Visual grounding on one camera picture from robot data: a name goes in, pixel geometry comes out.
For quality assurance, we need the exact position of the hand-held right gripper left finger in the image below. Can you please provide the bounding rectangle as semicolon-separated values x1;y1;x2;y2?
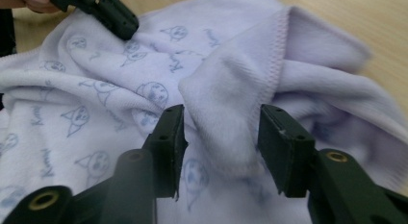
140;104;190;201

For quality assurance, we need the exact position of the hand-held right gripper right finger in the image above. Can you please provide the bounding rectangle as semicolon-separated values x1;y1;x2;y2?
257;103;318;199

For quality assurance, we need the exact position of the white printed towel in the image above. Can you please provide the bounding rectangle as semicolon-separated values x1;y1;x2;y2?
0;0;408;224

